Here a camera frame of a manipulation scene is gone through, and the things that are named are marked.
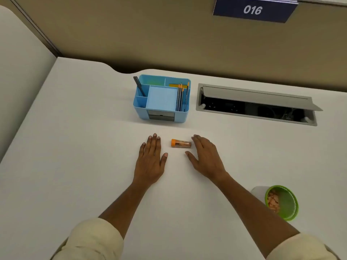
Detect cream left sleeve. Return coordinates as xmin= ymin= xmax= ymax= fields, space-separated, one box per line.
xmin=51 ymin=218 xmax=124 ymax=260

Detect dark grey pen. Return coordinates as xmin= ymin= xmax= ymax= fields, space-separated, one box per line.
xmin=133 ymin=76 xmax=146 ymax=97

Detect grey desk cable box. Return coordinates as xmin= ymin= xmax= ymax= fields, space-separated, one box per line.
xmin=196 ymin=83 xmax=323 ymax=126

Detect person's left forearm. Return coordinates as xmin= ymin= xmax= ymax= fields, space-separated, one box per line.
xmin=98 ymin=180 xmax=152 ymax=239

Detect blue desk organizer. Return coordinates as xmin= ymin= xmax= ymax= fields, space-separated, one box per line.
xmin=133 ymin=74 xmax=191 ymax=123

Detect white bowl lid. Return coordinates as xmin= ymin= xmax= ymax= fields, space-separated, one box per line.
xmin=251 ymin=186 xmax=270 ymax=203

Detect orange pieces in bowl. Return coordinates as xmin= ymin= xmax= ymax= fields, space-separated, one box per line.
xmin=267 ymin=190 xmax=280 ymax=213

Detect bundle of pencils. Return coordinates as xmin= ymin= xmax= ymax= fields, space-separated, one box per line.
xmin=176 ymin=82 xmax=190 ymax=112

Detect cream sleeve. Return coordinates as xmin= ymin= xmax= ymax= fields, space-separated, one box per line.
xmin=51 ymin=218 xmax=124 ymax=260
xmin=266 ymin=233 xmax=340 ymax=260

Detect person's left hand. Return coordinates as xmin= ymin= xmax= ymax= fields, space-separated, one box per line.
xmin=134 ymin=133 xmax=168 ymax=186

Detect navy number sign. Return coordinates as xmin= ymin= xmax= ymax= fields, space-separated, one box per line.
xmin=213 ymin=0 xmax=299 ymax=23

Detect person's right forearm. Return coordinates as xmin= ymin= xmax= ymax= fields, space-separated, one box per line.
xmin=214 ymin=173 xmax=301 ymax=258

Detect green bowl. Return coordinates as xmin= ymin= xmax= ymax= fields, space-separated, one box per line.
xmin=265 ymin=185 xmax=299 ymax=221

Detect orange capped clear vial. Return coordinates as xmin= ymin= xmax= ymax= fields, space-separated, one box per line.
xmin=171 ymin=139 xmax=192 ymax=148

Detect cream right sleeve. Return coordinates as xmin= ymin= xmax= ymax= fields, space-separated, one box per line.
xmin=266 ymin=233 xmax=340 ymax=260

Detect person's right hand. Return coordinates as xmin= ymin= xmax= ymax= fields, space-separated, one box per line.
xmin=185 ymin=135 xmax=230 ymax=184

